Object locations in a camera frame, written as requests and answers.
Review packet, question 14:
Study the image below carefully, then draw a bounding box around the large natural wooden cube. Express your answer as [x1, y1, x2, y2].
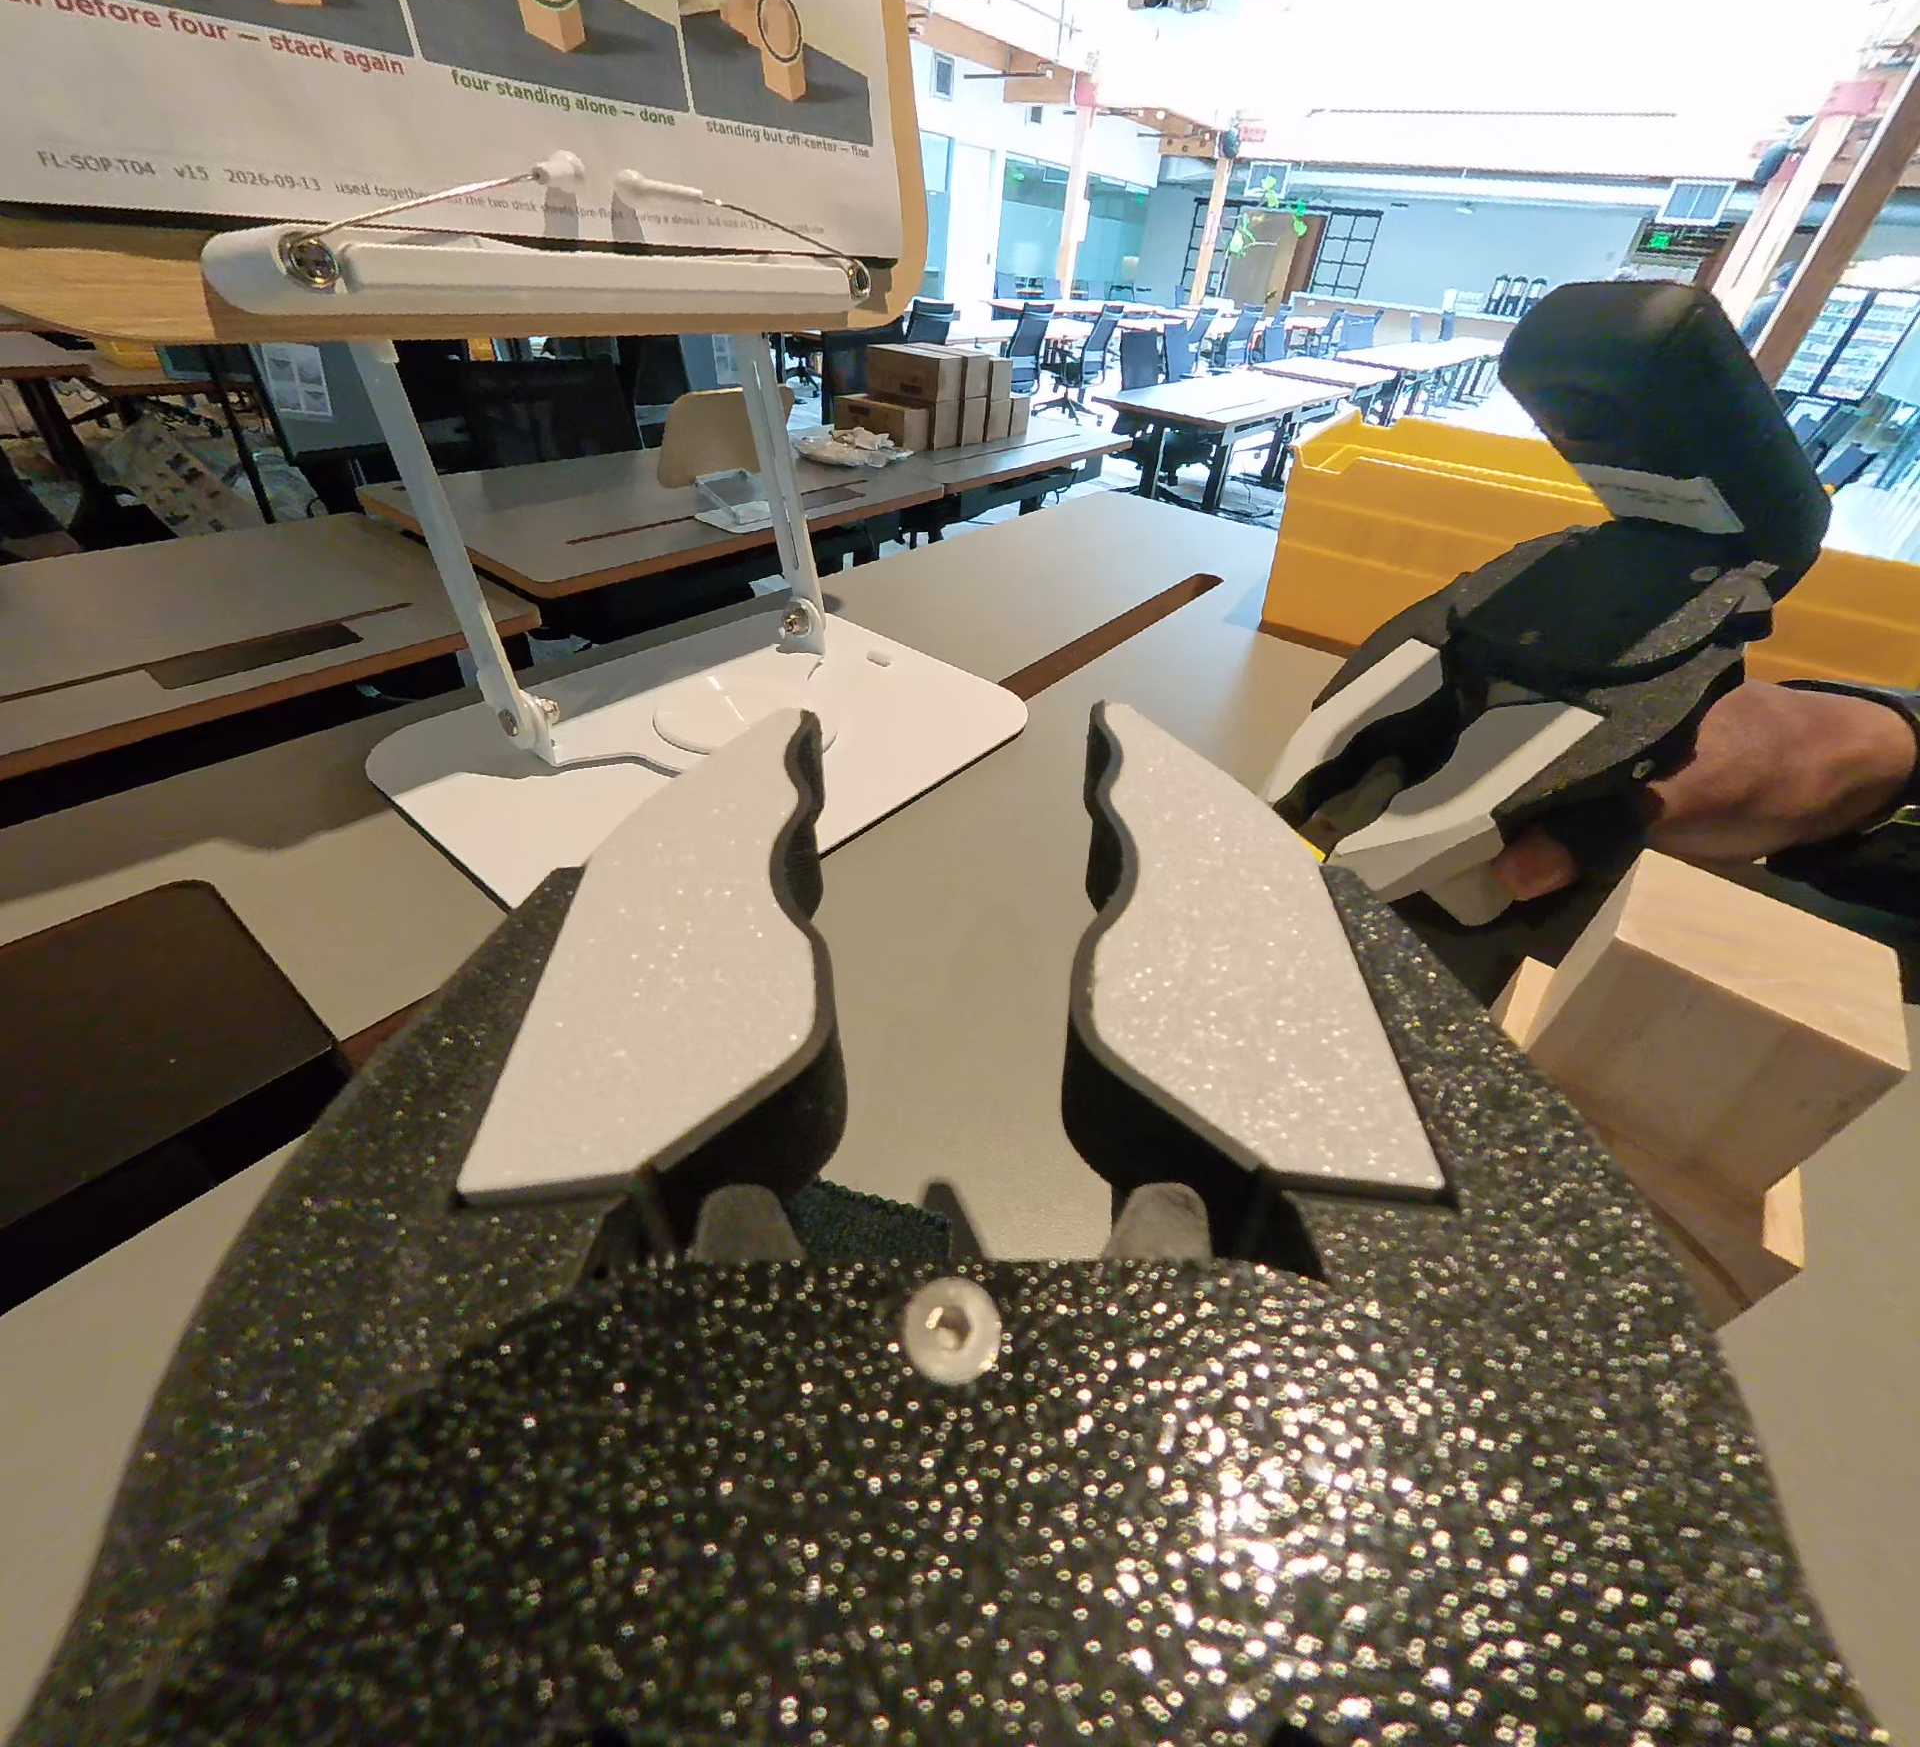
[1489, 952, 1809, 1329]

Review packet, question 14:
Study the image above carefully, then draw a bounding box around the printed instruction sheet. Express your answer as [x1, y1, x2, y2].
[0, 0, 905, 255]

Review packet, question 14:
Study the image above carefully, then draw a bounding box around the small wooden tablet stand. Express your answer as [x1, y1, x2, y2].
[655, 385, 801, 533]

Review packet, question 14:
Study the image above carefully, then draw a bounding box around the stack of yellow plastic bins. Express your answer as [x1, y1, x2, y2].
[1260, 409, 1920, 690]

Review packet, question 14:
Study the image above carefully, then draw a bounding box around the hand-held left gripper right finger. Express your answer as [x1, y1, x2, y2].
[1064, 700, 1450, 1257]

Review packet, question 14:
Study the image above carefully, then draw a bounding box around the medium natural wooden cube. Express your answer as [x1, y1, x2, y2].
[1500, 854, 1913, 1202]

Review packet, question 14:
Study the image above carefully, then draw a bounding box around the white and wood document stand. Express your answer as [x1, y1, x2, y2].
[0, 0, 1033, 912]

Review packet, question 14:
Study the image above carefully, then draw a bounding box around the group of black office chairs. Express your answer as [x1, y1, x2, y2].
[900, 300, 1397, 429]

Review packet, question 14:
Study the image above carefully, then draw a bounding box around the grey desk with dark slot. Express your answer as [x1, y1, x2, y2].
[0, 514, 546, 790]

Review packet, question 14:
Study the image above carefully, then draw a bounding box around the stack of cardboard boxes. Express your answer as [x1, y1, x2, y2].
[831, 341, 1036, 450]

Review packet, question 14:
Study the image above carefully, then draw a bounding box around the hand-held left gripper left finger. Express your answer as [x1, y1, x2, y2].
[450, 707, 845, 1253]

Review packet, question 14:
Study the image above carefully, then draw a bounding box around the person's right hand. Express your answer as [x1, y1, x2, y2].
[1491, 683, 1920, 902]

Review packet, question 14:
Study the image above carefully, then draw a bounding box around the person's right forearm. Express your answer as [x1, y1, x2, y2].
[1761, 810, 1920, 1006]

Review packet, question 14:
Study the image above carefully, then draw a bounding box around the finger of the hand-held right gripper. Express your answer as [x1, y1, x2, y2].
[1276, 708, 1606, 867]
[1263, 640, 1483, 819]

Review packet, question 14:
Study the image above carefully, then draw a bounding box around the grey desk with wooden edge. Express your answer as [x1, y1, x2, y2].
[357, 416, 1138, 609]

